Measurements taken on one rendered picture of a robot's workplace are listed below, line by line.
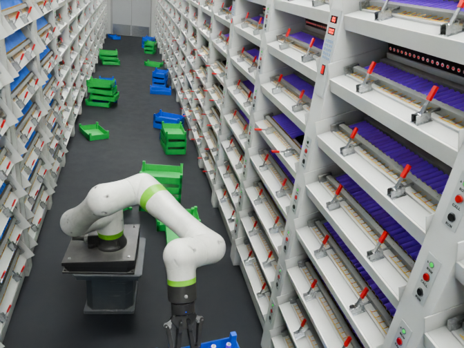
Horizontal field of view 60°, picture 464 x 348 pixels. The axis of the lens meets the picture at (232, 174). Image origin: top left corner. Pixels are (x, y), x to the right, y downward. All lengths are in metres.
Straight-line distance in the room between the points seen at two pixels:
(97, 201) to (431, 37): 1.16
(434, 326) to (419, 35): 0.66
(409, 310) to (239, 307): 1.38
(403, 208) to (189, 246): 0.63
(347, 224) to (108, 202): 0.84
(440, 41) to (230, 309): 1.73
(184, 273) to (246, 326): 1.01
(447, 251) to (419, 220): 0.11
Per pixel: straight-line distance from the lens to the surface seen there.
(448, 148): 0.95
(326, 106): 1.43
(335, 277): 1.42
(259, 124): 2.09
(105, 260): 2.02
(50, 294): 2.42
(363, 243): 1.26
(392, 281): 1.15
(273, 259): 2.07
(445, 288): 0.99
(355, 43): 1.42
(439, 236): 0.97
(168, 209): 1.48
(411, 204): 1.09
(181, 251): 1.26
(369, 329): 1.29
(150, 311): 2.27
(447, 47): 1.00
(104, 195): 1.54
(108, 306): 2.24
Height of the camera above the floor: 1.61
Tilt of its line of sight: 26 degrees down
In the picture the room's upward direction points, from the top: 8 degrees clockwise
